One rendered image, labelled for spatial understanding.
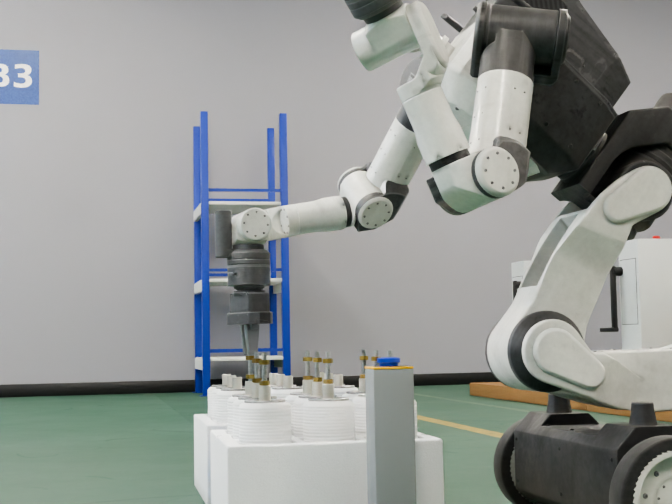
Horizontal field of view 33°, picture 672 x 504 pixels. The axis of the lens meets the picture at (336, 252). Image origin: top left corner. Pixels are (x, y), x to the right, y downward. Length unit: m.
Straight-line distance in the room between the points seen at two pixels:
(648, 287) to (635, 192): 3.31
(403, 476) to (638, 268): 3.56
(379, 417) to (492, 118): 0.53
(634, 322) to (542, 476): 3.25
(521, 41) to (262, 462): 0.84
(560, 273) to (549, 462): 0.36
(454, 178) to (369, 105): 7.11
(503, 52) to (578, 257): 0.43
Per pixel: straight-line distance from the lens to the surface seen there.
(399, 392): 1.92
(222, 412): 2.59
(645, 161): 2.14
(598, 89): 2.09
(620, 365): 2.07
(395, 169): 2.33
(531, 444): 2.24
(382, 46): 1.75
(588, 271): 2.08
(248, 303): 2.27
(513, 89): 1.82
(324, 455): 2.03
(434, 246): 8.80
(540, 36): 1.87
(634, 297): 5.41
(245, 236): 2.27
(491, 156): 1.72
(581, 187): 2.08
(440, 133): 1.72
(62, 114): 8.54
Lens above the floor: 0.36
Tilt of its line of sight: 4 degrees up
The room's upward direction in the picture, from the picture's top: 1 degrees counter-clockwise
